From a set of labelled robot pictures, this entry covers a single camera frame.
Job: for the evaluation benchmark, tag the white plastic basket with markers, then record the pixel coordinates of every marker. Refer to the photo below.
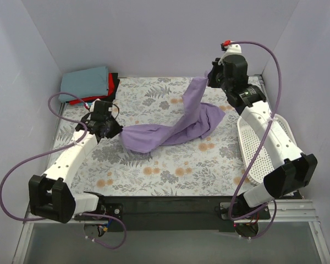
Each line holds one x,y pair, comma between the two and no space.
249,142

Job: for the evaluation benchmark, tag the folded red t shirt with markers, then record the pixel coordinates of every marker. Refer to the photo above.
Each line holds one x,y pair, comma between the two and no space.
97,89

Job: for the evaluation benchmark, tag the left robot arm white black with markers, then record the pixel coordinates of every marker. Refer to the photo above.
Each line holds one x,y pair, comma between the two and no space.
50,195

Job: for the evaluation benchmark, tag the aluminium frame rail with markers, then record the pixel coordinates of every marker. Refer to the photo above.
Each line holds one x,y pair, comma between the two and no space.
287,231

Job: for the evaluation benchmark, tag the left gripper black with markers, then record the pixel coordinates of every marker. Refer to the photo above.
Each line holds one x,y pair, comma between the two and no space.
113,129

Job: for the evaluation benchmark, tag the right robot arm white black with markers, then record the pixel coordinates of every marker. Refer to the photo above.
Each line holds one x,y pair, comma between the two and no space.
292,169

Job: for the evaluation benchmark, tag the purple t shirt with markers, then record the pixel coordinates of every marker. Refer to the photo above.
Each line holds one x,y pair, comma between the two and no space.
198,120

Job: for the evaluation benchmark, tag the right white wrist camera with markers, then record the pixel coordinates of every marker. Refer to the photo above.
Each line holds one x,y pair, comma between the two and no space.
231,50

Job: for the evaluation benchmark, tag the folded grey-blue t shirt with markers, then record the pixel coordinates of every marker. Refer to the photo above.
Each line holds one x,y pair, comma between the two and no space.
72,81

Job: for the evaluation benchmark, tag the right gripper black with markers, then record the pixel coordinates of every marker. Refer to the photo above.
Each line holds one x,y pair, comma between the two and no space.
214,77

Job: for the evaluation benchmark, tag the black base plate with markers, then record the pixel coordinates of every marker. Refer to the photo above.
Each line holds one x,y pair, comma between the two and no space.
149,213

